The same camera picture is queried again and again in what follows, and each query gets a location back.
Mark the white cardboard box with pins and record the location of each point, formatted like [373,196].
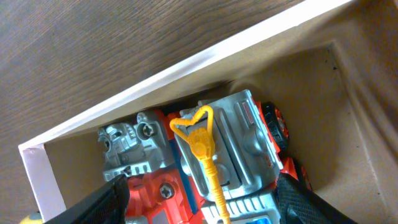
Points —
[330,66]

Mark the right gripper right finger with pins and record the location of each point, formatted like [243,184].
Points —
[297,204]

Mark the red toy truck grey top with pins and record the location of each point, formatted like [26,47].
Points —
[146,152]

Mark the yellow toy ball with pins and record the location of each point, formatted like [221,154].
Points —
[33,218]

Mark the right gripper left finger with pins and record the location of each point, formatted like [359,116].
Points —
[108,205]

